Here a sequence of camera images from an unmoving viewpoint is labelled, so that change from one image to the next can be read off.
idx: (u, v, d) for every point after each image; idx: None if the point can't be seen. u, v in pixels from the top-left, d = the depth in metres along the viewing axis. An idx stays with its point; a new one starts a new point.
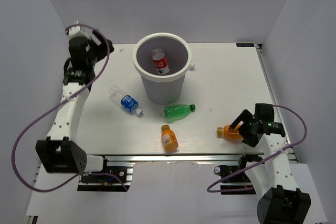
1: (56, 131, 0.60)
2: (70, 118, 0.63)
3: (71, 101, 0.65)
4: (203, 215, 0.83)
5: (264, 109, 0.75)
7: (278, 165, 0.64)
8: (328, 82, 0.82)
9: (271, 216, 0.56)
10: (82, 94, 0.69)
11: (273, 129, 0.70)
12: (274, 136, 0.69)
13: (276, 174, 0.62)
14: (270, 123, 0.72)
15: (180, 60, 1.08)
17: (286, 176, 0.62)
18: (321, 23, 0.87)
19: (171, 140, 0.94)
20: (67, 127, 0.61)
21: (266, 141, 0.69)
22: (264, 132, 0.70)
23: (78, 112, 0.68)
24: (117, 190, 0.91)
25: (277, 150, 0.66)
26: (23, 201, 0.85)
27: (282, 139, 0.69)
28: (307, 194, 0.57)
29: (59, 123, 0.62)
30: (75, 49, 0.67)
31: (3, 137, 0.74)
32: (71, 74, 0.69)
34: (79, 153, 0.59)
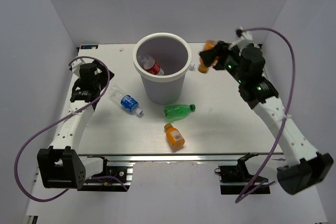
1: (60, 141, 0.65)
2: (74, 129, 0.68)
3: (76, 115, 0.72)
4: (203, 215, 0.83)
5: (255, 68, 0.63)
7: (290, 135, 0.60)
8: (328, 82, 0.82)
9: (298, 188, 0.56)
10: (87, 110, 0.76)
11: (265, 94, 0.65)
12: (270, 102, 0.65)
13: (292, 146, 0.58)
14: (260, 86, 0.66)
15: (180, 60, 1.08)
17: (302, 144, 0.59)
18: (321, 24, 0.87)
19: (181, 136, 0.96)
20: (70, 138, 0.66)
21: (264, 109, 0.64)
22: (259, 102, 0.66)
23: (82, 127, 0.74)
24: (117, 190, 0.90)
25: (282, 119, 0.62)
26: (23, 201, 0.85)
27: (279, 102, 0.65)
28: (328, 156, 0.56)
29: (63, 134, 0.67)
30: (85, 72, 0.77)
31: (3, 137, 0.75)
32: (78, 93, 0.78)
34: (79, 167, 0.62)
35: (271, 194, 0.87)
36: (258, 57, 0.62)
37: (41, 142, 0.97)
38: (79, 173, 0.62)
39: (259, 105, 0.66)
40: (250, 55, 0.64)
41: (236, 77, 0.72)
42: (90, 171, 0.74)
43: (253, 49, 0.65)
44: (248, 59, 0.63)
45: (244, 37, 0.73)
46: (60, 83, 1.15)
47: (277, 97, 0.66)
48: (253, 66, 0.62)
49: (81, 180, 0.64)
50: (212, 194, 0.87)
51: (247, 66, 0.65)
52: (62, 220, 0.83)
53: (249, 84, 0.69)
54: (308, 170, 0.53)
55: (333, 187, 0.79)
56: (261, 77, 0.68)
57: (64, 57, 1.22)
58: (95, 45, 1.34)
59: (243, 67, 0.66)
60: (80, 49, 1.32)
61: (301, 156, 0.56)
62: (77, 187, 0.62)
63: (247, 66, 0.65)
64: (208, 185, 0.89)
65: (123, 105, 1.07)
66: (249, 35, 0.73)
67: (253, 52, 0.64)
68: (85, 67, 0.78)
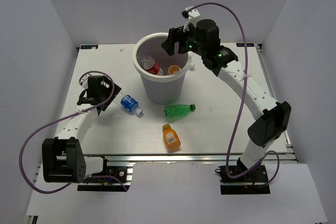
1: (64, 133, 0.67)
2: (79, 125, 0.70)
3: (82, 114, 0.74)
4: (203, 214, 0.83)
5: (212, 36, 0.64)
7: (251, 91, 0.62)
8: (328, 82, 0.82)
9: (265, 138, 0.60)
10: (92, 111, 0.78)
11: (226, 59, 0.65)
12: (232, 65, 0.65)
13: (255, 100, 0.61)
14: (220, 53, 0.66)
15: (180, 60, 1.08)
17: (263, 97, 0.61)
18: (321, 23, 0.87)
19: (176, 138, 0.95)
20: (74, 131, 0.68)
21: (229, 74, 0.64)
22: (222, 67, 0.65)
23: (86, 124, 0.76)
24: (117, 190, 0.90)
25: (243, 78, 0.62)
26: (23, 201, 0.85)
27: (240, 64, 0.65)
28: (286, 103, 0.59)
29: (68, 127, 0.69)
30: (92, 80, 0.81)
31: (3, 137, 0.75)
32: (84, 99, 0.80)
34: (80, 160, 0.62)
35: (270, 194, 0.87)
36: (212, 25, 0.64)
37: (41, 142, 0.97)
38: (81, 166, 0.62)
39: (222, 71, 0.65)
40: (204, 25, 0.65)
41: (198, 52, 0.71)
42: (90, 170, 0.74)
43: (206, 20, 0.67)
44: (202, 29, 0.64)
45: (191, 16, 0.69)
46: (60, 84, 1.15)
47: (237, 60, 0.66)
48: (209, 33, 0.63)
49: (82, 176, 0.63)
50: (211, 194, 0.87)
51: (203, 36, 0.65)
52: (61, 219, 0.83)
53: (210, 53, 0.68)
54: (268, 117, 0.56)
55: (333, 187, 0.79)
56: (219, 45, 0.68)
57: (64, 57, 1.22)
58: (95, 45, 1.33)
59: (201, 39, 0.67)
60: (80, 49, 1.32)
61: (263, 107, 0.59)
62: (77, 181, 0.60)
63: (204, 35, 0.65)
64: (208, 185, 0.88)
65: (123, 105, 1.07)
66: (197, 13, 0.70)
67: (206, 22, 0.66)
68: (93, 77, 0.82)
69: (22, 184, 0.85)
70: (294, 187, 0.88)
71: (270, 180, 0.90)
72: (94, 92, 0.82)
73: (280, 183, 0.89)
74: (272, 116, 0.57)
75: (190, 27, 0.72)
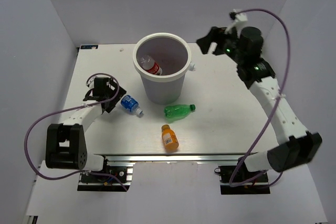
1: (69, 120, 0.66)
2: (84, 115, 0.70)
3: (87, 107, 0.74)
4: (203, 214, 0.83)
5: (253, 48, 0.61)
7: (281, 113, 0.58)
8: (328, 82, 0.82)
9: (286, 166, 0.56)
10: (97, 106, 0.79)
11: (262, 74, 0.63)
12: (266, 81, 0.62)
13: (283, 123, 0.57)
14: (257, 66, 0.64)
15: (180, 60, 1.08)
17: (293, 123, 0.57)
18: (321, 24, 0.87)
19: (172, 139, 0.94)
20: (80, 119, 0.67)
21: (260, 88, 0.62)
22: (255, 81, 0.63)
23: (91, 117, 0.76)
24: (117, 190, 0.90)
25: (276, 97, 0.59)
26: (23, 201, 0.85)
27: (275, 82, 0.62)
28: (318, 134, 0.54)
29: (73, 116, 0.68)
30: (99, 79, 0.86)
31: (3, 137, 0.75)
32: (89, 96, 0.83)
34: (83, 147, 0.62)
35: (270, 194, 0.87)
36: (256, 36, 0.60)
37: (41, 142, 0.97)
38: (82, 153, 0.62)
39: (254, 84, 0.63)
40: (250, 34, 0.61)
41: (234, 59, 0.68)
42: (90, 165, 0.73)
43: (251, 28, 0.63)
44: (245, 38, 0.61)
45: (239, 19, 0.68)
46: (60, 84, 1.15)
47: (273, 77, 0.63)
48: (252, 46, 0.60)
49: (82, 163, 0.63)
50: (211, 194, 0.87)
51: (246, 45, 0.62)
52: (62, 219, 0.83)
53: (247, 63, 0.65)
54: (294, 145, 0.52)
55: (333, 187, 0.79)
56: (258, 57, 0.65)
57: (64, 57, 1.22)
58: (95, 45, 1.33)
59: (243, 46, 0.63)
60: (80, 49, 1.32)
61: (290, 133, 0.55)
62: (77, 168, 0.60)
63: (247, 44, 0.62)
64: (208, 185, 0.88)
65: (123, 106, 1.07)
66: (244, 17, 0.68)
67: (252, 31, 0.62)
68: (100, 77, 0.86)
69: (22, 184, 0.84)
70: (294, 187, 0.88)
71: (271, 183, 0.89)
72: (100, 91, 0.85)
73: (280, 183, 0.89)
74: (297, 145, 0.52)
75: (234, 30, 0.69)
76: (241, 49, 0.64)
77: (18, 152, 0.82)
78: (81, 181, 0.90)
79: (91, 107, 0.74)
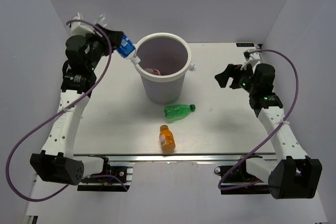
1: (51, 145, 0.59)
2: (66, 131, 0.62)
3: (69, 113, 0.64)
4: (203, 214, 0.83)
5: (264, 81, 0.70)
7: (283, 137, 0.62)
8: (328, 81, 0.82)
9: (285, 191, 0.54)
10: (80, 103, 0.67)
11: (270, 103, 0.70)
12: (273, 109, 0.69)
13: (282, 145, 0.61)
14: (266, 97, 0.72)
15: (180, 60, 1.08)
17: (293, 146, 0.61)
18: (321, 23, 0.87)
19: (167, 141, 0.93)
20: (62, 142, 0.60)
21: (266, 114, 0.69)
22: (262, 107, 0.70)
23: (76, 120, 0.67)
24: (117, 190, 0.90)
25: (279, 122, 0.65)
26: (23, 201, 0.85)
27: (281, 111, 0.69)
28: (317, 161, 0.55)
29: (54, 135, 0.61)
30: (73, 53, 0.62)
31: (2, 137, 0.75)
32: (70, 79, 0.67)
34: (74, 166, 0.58)
35: (270, 194, 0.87)
36: (269, 71, 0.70)
37: (41, 142, 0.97)
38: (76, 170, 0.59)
39: (261, 111, 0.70)
40: (263, 67, 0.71)
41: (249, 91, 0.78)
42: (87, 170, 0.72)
43: (266, 65, 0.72)
44: (259, 71, 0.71)
45: (252, 57, 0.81)
46: (60, 84, 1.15)
47: (281, 107, 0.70)
48: (262, 78, 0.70)
49: (79, 177, 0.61)
50: (211, 194, 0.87)
51: (258, 77, 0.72)
52: (62, 219, 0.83)
53: (259, 94, 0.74)
54: (290, 163, 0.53)
55: (333, 187, 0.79)
56: (270, 91, 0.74)
57: (64, 56, 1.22)
58: None
59: (256, 79, 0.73)
60: None
61: (288, 153, 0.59)
62: (73, 184, 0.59)
63: (259, 76, 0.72)
64: (208, 185, 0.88)
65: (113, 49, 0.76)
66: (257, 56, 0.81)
67: (265, 66, 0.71)
68: (73, 46, 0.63)
69: (22, 184, 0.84)
70: None
71: None
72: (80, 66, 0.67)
73: None
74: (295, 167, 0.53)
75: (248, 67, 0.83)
76: (254, 80, 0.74)
77: (17, 152, 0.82)
78: (81, 181, 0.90)
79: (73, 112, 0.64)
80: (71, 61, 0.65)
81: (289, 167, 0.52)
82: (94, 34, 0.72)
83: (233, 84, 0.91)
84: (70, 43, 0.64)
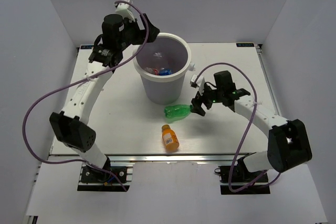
1: (70, 108, 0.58)
2: (86, 98, 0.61)
3: (91, 81, 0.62)
4: (203, 214, 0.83)
5: (226, 79, 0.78)
7: (262, 113, 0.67)
8: (328, 81, 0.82)
9: (287, 161, 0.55)
10: (102, 78, 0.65)
11: (239, 94, 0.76)
12: (244, 98, 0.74)
13: (264, 120, 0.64)
14: (234, 92, 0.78)
15: (180, 60, 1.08)
17: (273, 117, 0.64)
18: (320, 23, 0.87)
19: (173, 139, 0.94)
20: (80, 107, 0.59)
21: (240, 104, 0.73)
22: (235, 99, 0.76)
23: (96, 92, 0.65)
24: (117, 190, 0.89)
25: (253, 104, 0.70)
26: (23, 202, 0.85)
27: (251, 97, 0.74)
28: (298, 120, 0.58)
29: (74, 100, 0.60)
30: (108, 27, 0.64)
31: (2, 138, 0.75)
32: (98, 51, 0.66)
34: (87, 131, 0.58)
35: (270, 194, 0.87)
36: (224, 72, 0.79)
37: (41, 142, 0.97)
38: (88, 137, 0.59)
39: (237, 104, 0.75)
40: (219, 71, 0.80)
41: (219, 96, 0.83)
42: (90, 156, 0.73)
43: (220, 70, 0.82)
44: (216, 75, 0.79)
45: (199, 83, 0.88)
46: (60, 84, 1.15)
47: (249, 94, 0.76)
48: (222, 77, 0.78)
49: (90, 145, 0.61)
50: (211, 194, 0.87)
51: (218, 81, 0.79)
52: (61, 219, 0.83)
53: (227, 93, 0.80)
54: (276, 131, 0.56)
55: (333, 187, 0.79)
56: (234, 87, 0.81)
57: (64, 57, 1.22)
58: None
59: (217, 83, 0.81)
60: (80, 49, 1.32)
61: (272, 124, 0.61)
62: (83, 150, 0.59)
63: (218, 79, 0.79)
64: (208, 186, 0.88)
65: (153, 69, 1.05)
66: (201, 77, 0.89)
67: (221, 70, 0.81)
68: (110, 21, 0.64)
69: (21, 184, 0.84)
70: (293, 186, 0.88)
71: (270, 182, 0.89)
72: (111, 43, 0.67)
73: (281, 183, 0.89)
74: (281, 131, 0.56)
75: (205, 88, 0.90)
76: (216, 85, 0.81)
77: (17, 152, 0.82)
78: (81, 181, 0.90)
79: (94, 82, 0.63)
80: (104, 34, 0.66)
81: (276, 134, 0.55)
82: (134, 21, 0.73)
83: (207, 104, 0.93)
84: (108, 18, 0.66)
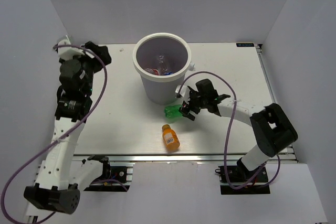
1: (45, 178, 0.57)
2: (61, 162, 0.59)
3: (62, 142, 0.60)
4: (203, 214, 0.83)
5: (207, 88, 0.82)
7: (242, 106, 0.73)
8: (328, 81, 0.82)
9: (274, 142, 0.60)
10: (76, 129, 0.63)
11: (220, 98, 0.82)
12: (226, 100, 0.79)
13: (245, 111, 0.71)
14: (216, 98, 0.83)
15: (180, 60, 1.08)
17: (252, 106, 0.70)
18: (320, 23, 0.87)
19: (175, 139, 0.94)
20: (56, 174, 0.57)
21: (223, 106, 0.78)
22: (218, 104, 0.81)
23: (71, 149, 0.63)
24: (117, 190, 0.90)
25: (233, 103, 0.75)
26: (23, 202, 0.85)
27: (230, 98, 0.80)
28: (274, 104, 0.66)
29: (48, 168, 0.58)
30: (66, 80, 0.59)
31: (2, 137, 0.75)
32: (63, 105, 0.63)
34: (71, 194, 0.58)
35: (271, 194, 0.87)
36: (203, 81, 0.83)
37: (41, 142, 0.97)
38: (71, 200, 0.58)
39: (220, 107, 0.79)
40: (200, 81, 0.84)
41: (203, 105, 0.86)
42: (84, 184, 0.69)
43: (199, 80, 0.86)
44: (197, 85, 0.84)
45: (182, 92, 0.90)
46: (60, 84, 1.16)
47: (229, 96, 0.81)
48: (203, 86, 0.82)
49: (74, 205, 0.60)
50: (212, 194, 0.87)
51: (201, 90, 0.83)
52: (61, 219, 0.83)
53: (211, 100, 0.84)
54: (256, 116, 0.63)
55: (333, 187, 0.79)
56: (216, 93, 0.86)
57: None
58: None
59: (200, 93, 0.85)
60: None
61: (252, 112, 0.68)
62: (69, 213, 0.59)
63: (200, 88, 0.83)
64: (208, 186, 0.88)
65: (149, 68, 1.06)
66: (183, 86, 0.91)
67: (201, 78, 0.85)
68: (66, 73, 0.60)
69: (21, 185, 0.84)
70: (293, 186, 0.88)
71: (270, 181, 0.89)
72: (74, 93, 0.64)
73: (281, 183, 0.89)
74: (261, 116, 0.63)
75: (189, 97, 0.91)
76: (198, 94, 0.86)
77: (17, 152, 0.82)
78: None
79: (66, 141, 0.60)
80: (65, 87, 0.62)
81: (256, 118, 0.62)
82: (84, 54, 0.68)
83: (195, 109, 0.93)
84: (64, 69, 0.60)
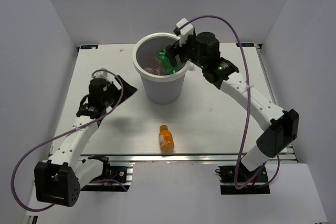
1: (58, 156, 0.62)
2: (75, 146, 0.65)
3: (79, 130, 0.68)
4: (202, 213, 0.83)
5: (212, 51, 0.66)
7: (256, 100, 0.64)
8: (328, 80, 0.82)
9: (277, 149, 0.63)
10: (91, 127, 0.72)
11: (227, 71, 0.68)
12: (233, 76, 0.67)
13: (261, 110, 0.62)
14: (220, 66, 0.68)
15: None
17: (269, 106, 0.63)
18: (320, 23, 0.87)
19: (165, 141, 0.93)
20: (69, 154, 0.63)
21: (230, 85, 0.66)
22: (223, 80, 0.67)
23: (84, 141, 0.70)
24: (117, 190, 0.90)
25: (246, 89, 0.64)
26: (23, 201, 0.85)
27: (241, 76, 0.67)
28: (293, 111, 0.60)
29: (63, 149, 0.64)
30: (94, 88, 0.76)
31: (3, 137, 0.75)
32: (84, 108, 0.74)
34: (74, 182, 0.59)
35: (271, 194, 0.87)
36: (212, 40, 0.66)
37: (42, 142, 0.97)
38: (73, 189, 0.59)
39: (223, 83, 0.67)
40: (205, 40, 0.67)
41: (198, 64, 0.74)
42: (84, 180, 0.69)
43: (205, 34, 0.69)
44: (202, 43, 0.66)
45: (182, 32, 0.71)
46: (60, 84, 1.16)
47: (238, 71, 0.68)
48: (209, 49, 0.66)
49: (74, 199, 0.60)
50: (212, 194, 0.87)
51: (203, 50, 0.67)
52: (61, 219, 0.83)
53: (210, 66, 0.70)
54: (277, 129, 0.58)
55: (333, 186, 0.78)
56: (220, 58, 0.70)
57: (65, 57, 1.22)
58: (95, 45, 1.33)
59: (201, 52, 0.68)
60: (80, 49, 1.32)
61: (270, 117, 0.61)
62: (68, 205, 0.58)
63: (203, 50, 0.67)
64: (208, 185, 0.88)
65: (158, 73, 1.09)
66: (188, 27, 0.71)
67: (207, 36, 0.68)
68: (95, 83, 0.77)
69: (22, 184, 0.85)
70: (293, 185, 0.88)
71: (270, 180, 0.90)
72: (96, 99, 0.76)
73: (280, 183, 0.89)
74: (280, 128, 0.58)
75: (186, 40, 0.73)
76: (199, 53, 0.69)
77: (18, 151, 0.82)
78: None
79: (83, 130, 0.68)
80: (91, 94, 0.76)
81: (276, 132, 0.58)
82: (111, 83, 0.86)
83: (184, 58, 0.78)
84: (95, 81, 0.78)
